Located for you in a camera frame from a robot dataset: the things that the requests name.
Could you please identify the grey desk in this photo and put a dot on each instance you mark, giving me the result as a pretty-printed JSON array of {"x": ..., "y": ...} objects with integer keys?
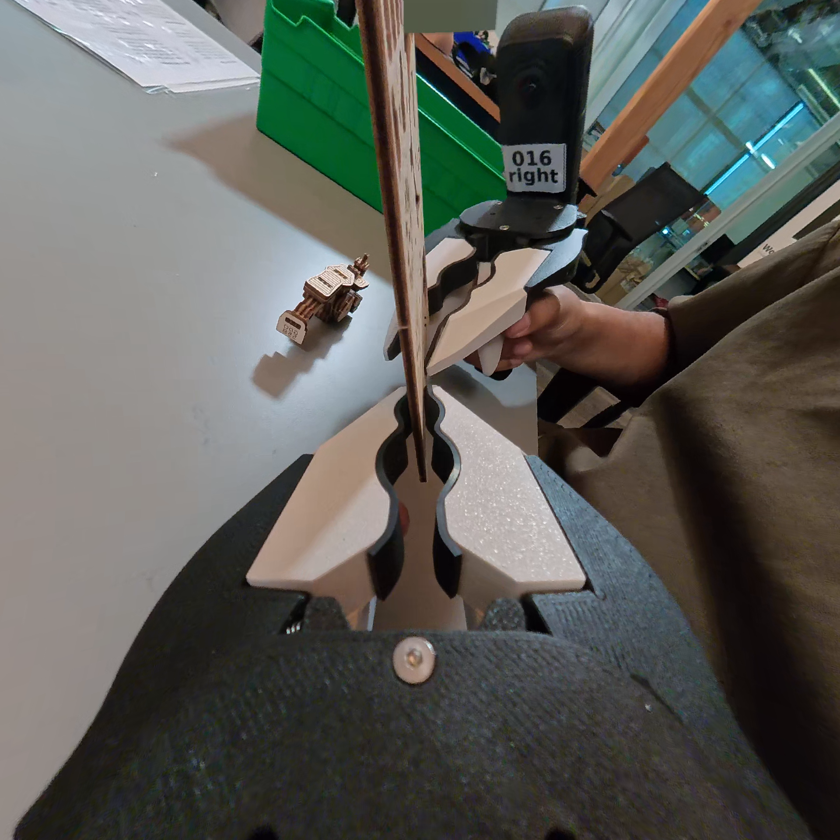
[{"x": 131, "y": 295}]

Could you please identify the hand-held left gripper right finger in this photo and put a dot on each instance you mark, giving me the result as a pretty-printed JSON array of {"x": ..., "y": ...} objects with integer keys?
[{"x": 505, "y": 518}]

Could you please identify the black office chair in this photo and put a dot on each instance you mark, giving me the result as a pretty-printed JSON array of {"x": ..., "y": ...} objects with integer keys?
[{"x": 643, "y": 203}]

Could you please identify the framed marker poster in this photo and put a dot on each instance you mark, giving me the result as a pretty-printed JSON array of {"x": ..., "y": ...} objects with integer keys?
[{"x": 774, "y": 246}]

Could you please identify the wooden model vehicle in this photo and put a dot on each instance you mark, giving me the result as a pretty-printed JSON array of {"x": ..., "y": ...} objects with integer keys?
[{"x": 328, "y": 298}]

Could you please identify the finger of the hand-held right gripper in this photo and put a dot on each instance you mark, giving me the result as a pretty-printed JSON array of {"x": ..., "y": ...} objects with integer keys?
[
  {"x": 449, "y": 257},
  {"x": 492, "y": 295}
]

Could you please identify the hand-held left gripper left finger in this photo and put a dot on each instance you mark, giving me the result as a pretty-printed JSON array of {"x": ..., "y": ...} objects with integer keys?
[{"x": 321, "y": 512}]

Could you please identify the person's olive sweater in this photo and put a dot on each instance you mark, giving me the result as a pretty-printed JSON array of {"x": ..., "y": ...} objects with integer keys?
[{"x": 754, "y": 590}]

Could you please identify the green storage bin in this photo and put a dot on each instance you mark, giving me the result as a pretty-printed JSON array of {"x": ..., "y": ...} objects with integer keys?
[{"x": 315, "y": 111}]

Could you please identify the person's right forearm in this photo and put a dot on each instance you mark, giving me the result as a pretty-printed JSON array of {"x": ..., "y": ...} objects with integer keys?
[{"x": 630, "y": 348}]

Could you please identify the wooden workbench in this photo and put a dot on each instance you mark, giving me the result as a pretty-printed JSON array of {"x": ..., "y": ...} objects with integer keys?
[{"x": 459, "y": 75}]

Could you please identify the printed paper sheet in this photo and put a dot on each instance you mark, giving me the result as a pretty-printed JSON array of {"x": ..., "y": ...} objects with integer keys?
[{"x": 151, "y": 39}]

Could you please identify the person's right hand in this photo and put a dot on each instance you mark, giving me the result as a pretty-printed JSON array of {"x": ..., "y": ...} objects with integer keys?
[{"x": 558, "y": 334}]

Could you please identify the wooden beam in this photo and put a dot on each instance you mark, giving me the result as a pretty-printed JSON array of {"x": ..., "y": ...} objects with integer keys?
[{"x": 663, "y": 85}]

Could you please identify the laser-cut wooden gear sheet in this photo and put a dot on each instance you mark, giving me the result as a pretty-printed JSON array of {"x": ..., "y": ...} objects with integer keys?
[{"x": 394, "y": 164}]

